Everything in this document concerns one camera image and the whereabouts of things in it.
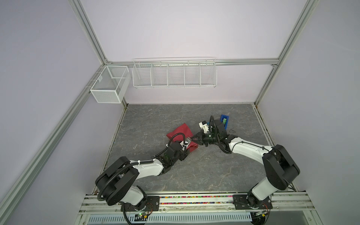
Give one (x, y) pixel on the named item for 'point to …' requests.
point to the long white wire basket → (175, 72)
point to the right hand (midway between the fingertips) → (189, 140)
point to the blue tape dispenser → (225, 119)
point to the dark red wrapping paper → (183, 129)
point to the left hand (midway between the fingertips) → (184, 145)
